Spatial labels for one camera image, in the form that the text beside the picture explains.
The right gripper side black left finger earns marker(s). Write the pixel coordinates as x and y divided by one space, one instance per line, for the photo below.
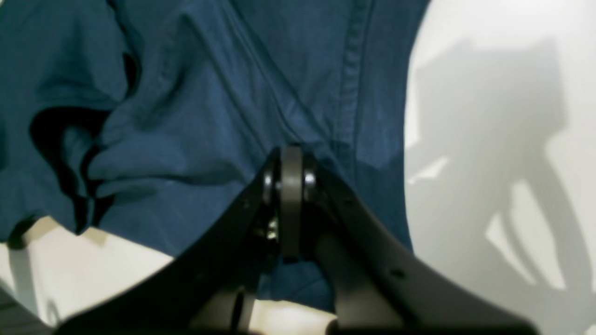
210 289

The right gripper side right finger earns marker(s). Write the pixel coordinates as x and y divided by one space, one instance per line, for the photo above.
379 286

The blue T-shirt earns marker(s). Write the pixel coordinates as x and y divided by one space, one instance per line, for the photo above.
146 118

